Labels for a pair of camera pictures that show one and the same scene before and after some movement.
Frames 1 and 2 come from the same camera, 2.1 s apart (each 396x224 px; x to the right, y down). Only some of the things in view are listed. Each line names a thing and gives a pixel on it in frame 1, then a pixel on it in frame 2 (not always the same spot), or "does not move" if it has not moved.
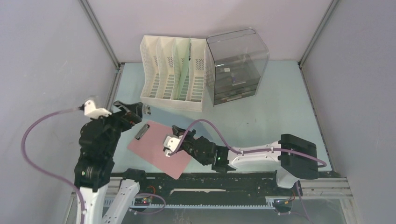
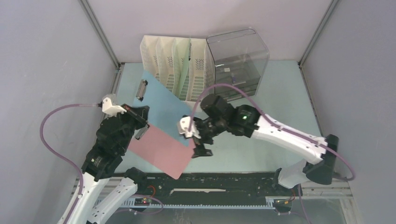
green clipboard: [181, 49] does not move
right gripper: [178, 131] -> [200, 150]
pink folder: [148, 145] does not move
